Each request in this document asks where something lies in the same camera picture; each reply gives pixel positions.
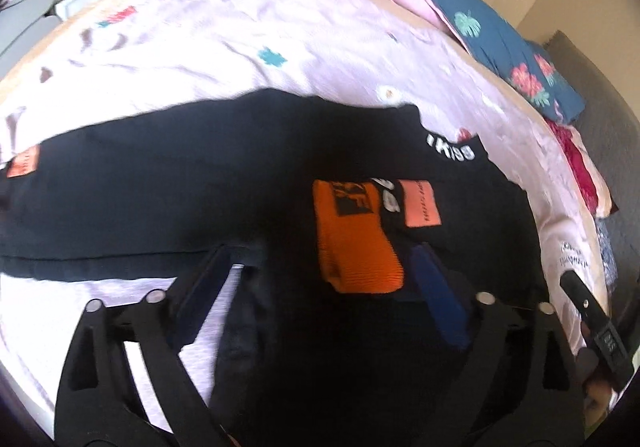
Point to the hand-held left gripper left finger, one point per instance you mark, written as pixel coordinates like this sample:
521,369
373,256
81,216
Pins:
200,299

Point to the red patterned cloth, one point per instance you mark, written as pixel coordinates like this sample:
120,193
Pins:
580,167

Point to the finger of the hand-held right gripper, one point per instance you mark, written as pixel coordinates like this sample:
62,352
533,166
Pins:
577,294

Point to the blue floral pillow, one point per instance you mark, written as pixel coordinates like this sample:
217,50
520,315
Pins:
495,32

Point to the person's right hand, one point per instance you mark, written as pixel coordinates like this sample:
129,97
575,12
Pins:
597,399

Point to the blue white patterned cloth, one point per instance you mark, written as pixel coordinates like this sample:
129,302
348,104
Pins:
609,247

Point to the grey ironing board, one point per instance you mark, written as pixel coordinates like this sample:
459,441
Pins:
30,7

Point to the black garment with orange patches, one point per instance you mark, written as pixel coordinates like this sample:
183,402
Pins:
200,177

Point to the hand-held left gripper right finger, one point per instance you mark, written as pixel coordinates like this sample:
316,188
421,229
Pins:
440,299

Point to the grey padded headboard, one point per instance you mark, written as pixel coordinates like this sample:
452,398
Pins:
605,92

